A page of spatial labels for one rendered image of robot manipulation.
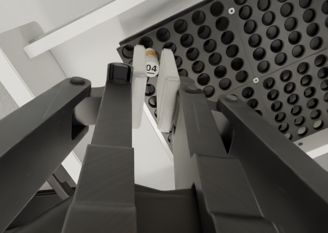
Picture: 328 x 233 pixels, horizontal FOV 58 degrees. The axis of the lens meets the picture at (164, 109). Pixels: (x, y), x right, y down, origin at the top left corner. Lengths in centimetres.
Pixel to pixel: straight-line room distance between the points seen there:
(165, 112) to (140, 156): 26
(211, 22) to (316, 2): 10
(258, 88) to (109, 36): 17
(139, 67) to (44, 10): 30
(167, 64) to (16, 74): 15
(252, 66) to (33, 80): 21
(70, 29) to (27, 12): 16
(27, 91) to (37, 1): 18
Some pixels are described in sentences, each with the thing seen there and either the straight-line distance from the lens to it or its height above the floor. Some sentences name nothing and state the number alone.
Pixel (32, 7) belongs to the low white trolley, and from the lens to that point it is 45.
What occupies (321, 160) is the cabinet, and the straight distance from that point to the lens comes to 74.
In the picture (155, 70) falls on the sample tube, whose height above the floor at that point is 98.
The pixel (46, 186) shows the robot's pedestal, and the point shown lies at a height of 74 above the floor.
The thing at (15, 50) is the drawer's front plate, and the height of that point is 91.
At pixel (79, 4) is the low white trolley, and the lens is 43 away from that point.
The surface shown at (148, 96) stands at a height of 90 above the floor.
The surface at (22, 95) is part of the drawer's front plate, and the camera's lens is 29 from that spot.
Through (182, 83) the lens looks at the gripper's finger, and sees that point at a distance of 17.
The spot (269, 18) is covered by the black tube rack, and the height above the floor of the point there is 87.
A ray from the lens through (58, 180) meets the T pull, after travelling 35.
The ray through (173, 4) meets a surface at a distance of 35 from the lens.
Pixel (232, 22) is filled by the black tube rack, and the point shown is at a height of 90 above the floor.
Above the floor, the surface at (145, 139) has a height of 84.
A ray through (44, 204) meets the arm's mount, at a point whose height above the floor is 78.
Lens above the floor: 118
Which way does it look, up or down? 66 degrees down
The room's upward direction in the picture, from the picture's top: 172 degrees clockwise
